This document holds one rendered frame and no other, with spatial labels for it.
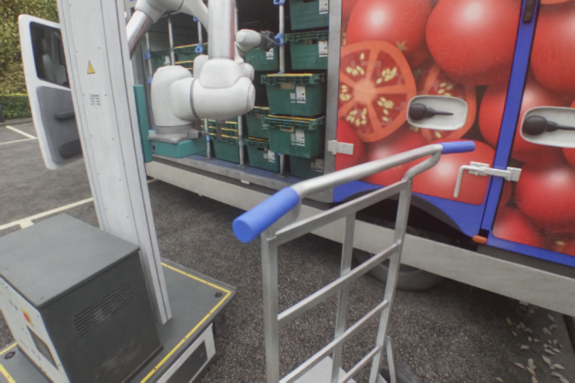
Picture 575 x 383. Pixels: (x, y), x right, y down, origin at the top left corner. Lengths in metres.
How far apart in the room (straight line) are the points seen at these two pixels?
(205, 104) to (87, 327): 0.83
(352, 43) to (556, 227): 1.39
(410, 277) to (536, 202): 0.91
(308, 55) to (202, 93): 1.17
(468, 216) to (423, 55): 0.88
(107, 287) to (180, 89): 0.72
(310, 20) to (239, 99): 1.19
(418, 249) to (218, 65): 1.50
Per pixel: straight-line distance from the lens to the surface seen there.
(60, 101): 4.23
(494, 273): 1.91
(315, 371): 1.71
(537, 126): 1.61
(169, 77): 1.12
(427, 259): 1.91
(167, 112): 1.12
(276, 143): 1.95
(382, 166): 0.66
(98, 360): 1.26
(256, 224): 0.37
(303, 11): 2.15
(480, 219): 1.76
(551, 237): 1.81
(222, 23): 1.14
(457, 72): 1.61
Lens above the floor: 1.40
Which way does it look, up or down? 18 degrees down
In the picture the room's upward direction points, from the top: straight up
